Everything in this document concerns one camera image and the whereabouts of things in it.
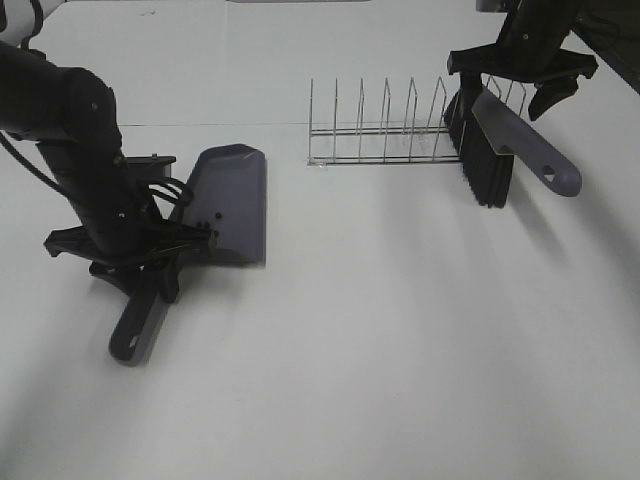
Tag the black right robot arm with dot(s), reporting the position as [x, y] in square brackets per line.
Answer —
[529, 50]

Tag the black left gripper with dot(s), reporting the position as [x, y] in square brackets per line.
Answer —
[122, 249]

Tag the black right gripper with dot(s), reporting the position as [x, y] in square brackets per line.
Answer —
[551, 63]

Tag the metal wire dish rack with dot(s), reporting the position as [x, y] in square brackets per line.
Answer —
[348, 126]

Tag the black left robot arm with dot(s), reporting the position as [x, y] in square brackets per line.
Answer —
[60, 123]

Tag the grey plastic dustpan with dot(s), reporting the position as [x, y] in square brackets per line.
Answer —
[231, 179]

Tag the grey hand brush black bristles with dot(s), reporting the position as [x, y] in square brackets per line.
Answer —
[490, 141]

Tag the pile of coffee beans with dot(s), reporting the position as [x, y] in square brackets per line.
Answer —
[210, 222]

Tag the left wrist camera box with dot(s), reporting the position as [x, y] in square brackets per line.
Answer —
[150, 168]

